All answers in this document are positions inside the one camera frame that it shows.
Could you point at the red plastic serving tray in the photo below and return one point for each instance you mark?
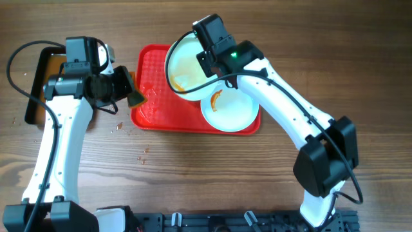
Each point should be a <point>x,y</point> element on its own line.
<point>165,110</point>

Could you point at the green and orange sponge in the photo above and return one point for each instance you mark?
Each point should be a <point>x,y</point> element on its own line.
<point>135,98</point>

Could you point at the black water-filled tub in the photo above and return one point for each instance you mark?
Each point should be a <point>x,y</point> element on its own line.
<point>49,63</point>

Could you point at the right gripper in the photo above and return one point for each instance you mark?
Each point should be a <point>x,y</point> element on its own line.
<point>203,60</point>

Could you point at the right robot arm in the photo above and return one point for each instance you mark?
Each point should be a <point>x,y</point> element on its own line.
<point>328,151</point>

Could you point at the white plate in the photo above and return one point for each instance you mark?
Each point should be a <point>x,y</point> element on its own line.
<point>228,109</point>
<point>184,70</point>

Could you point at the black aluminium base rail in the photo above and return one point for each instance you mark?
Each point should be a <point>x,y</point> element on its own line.
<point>341,221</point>

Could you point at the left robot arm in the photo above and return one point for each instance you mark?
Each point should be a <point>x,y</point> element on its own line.
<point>50,202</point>

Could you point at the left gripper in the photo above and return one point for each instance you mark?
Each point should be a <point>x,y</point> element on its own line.
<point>121,73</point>

